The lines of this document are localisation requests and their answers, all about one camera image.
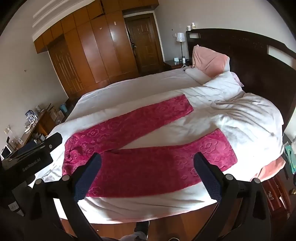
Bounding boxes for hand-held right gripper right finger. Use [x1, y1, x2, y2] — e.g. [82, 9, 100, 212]
[193, 152, 271, 241]

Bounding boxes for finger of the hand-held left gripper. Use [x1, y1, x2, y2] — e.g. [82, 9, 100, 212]
[45, 132, 63, 151]

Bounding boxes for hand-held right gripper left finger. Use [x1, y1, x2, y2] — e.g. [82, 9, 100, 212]
[30, 152, 102, 241]

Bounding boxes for magenta fleece towel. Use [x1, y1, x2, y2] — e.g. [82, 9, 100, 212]
[62, 95, 238, 199]

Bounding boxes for cluttered wooden desk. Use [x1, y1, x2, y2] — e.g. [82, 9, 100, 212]
[0, 105, 70, 163]

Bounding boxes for white tablet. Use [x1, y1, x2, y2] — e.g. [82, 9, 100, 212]
[1, 145, 13, 161]

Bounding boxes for clear water pitcher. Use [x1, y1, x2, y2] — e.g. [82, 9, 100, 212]
[25, 110, 38, 126]

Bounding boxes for pink blanket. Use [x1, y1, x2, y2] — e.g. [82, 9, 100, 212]
[256, 156, 287, 184]

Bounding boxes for red wooden nightstand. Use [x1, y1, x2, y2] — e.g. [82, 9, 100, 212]
[263, 171, 295, 219]

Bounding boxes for person's legs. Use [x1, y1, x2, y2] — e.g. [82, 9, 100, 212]
[120, 221, 181, 241]

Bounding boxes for white crumpled duvet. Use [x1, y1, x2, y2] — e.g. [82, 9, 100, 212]
[183, 72, 285, 163]

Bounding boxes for bed with white sheet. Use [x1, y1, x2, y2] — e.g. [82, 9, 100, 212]
[28, 67, 286, 224]

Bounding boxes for teal bag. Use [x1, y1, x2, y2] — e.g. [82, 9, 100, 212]
[284, 138, 296, 175]

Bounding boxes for brown wooden wardrobe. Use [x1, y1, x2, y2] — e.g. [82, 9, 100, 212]
[33, 0, 162, 99]

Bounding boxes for white pillow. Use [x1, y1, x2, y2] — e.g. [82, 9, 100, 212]
[185, 68, 210, 84]

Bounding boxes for pink pillow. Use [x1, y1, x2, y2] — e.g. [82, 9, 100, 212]
[191, 45, 231, 78]

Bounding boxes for dark wooden nightstand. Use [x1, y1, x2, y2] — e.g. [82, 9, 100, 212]
[164, 59, 193, 70]

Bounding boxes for brown wooden door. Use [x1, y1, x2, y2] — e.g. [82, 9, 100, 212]
[124, 13, 165, 75]

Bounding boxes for dark wooden headboard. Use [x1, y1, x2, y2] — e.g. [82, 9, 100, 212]
[186, 28, 296, 137]

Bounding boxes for white table lamp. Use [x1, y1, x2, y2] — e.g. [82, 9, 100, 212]
[176, 32, 187, 63]

